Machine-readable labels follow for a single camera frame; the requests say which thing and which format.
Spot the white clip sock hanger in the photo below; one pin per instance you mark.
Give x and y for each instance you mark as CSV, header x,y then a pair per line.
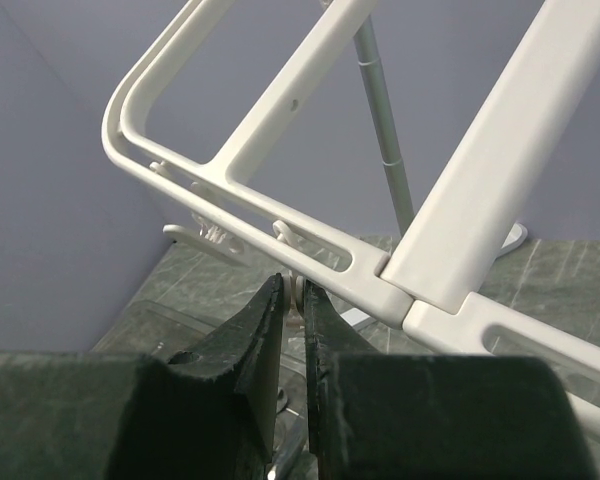
x,y
498,121

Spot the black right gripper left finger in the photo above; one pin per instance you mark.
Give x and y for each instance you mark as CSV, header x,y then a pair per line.
x,y
58,416

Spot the silver drying rack stand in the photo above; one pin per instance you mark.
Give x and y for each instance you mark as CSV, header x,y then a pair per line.
x,y
377,94

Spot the white hanger clip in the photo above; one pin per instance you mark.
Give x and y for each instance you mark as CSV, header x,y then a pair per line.
x,y
208,237
293,281

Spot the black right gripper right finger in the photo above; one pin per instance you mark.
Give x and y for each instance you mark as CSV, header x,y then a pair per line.
x,y
374,415

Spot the clear plastic bin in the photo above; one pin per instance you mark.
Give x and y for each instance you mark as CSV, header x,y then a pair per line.
x,y
215,409

